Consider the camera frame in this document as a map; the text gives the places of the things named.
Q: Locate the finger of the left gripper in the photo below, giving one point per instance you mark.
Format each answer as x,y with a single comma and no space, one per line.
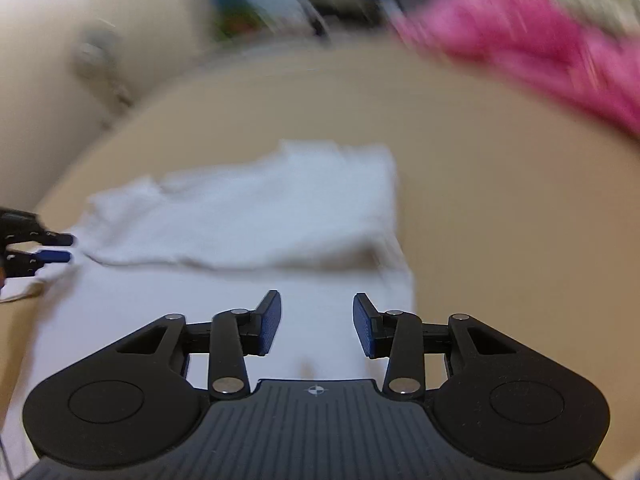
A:
48,256
49,238

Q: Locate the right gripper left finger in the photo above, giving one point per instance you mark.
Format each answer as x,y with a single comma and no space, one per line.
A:
140,397

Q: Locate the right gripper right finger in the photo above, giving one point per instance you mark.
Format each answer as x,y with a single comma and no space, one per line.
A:
491,397

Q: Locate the white t-shirt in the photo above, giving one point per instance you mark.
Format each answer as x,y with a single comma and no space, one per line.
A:
315,221

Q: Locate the white standing fan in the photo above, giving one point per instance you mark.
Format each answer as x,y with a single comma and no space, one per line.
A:
95,63

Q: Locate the potted green plant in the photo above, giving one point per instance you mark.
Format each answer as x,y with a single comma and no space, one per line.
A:
237,21

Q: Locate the pink quilt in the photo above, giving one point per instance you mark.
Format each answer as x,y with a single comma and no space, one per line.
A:
537,43

